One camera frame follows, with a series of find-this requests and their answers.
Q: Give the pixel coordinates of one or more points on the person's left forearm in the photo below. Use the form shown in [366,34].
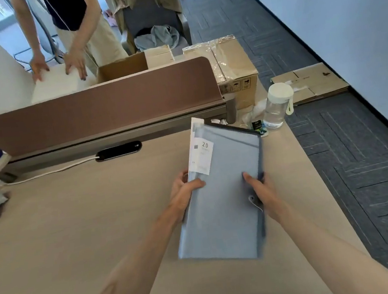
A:
[133,279]

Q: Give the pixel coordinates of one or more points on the person's right forearm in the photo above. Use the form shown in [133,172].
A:
[332,258]

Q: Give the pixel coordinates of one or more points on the white paper label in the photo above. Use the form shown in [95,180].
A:
[202,154]

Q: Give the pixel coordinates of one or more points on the large taped cardboard box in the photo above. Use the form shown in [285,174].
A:
[233,67]

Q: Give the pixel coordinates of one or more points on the flattened cardboard sheet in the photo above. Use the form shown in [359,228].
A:
[309,84]

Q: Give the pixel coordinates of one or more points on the grey chair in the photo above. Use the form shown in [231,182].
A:
[152,14]

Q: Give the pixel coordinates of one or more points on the person's right thumb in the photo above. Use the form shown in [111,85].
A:
[253,181]

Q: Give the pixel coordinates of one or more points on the light blue cloth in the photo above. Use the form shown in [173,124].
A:
[158,36]

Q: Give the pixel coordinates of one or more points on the brown desk divider panel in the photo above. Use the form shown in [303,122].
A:
[102,107]

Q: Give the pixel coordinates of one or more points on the clear water bottle white lid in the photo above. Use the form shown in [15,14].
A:
[276,108]

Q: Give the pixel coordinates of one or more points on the crumpled clear plastic wrap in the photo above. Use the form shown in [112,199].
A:
[252,111]

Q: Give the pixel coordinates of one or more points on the white flat box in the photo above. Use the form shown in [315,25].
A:
[59,85]

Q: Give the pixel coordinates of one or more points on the open cardboard box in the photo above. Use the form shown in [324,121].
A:
[121,68]

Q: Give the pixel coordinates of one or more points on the blue garment package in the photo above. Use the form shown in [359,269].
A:
[224,198]

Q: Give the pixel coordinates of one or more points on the person's right hand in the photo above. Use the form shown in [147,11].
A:
[267,196]

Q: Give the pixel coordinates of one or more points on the small black packet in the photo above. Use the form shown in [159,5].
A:
[259,128]

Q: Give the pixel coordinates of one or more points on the person's left hand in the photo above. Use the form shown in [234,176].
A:
[183,197]

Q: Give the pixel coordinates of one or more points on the grey desk divider rail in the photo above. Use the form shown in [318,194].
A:
[176,120]

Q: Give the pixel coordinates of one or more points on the person's left thumb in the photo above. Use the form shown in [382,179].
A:
[195,185]

